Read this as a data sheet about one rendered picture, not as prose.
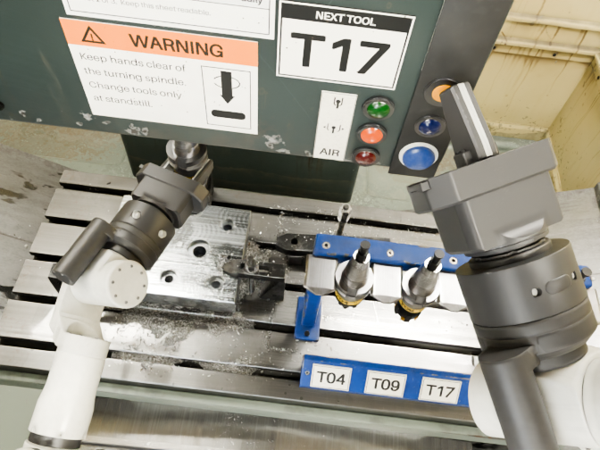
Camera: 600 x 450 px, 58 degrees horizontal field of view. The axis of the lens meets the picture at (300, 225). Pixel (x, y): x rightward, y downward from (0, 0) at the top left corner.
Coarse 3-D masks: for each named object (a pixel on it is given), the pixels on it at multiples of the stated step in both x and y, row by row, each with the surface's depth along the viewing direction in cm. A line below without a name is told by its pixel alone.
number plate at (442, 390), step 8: (424, 384) 108; (432, 384) 108; (440, 384) 108; (448, 384) 108; (456, 384) 108; (424, 392) 109; (432, 392) 109; (440, 392) 108; (448, 392) 108; (456, 392) 108; (432, 400) 109; (440, 400) 109; (448, 400) 109; (456, 400) 109
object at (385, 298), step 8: (376, 264) 91; (384, 264) 91; (392, 264) 91; (376, 272) 90; (384, 272) 90; (392, 272) 90; (400, 272) 90; (376, 280) 89; (384, 280) 89; (392, 280) 90; (400, 280) 90; (376, 288) 89; (384, 288) 89; (392, 288) 89; (400, 288) 89; (376, 296) 88; (384, 296) 88; (392, 296) 88; (400, 296) 88
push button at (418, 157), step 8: (408, 152) 50; (416, 152) 50; (424, 152) 49; (432, 152) 50; (408, 160) 50; (416, 160) 50; (424, 160) 50; (432, 160) 50; (416, 168) 51; (424, 168) 51
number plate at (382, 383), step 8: (368, 376) 108; (376, 376) 108; (384, 376) 108; (392, 376) 108; (400, 376) 108; (368, 384) 108; (376, 384) 108; (384, 384) 108; (392, 384) 108; (400, 384) 108; (368, 392) 109; (376, 392) 109; (384, 392) 109; (392, 392) 109; (400, 392) 109
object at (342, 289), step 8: (344, 264) 90; (336, 272) 89; (336, 280) 88; (368, 280) 88; (336, 288) 89; (344, 288) 87; (352, 288) 87; (360, 288) 87; (368, 288) 87; (344, 296) 89; (360, 296) 89
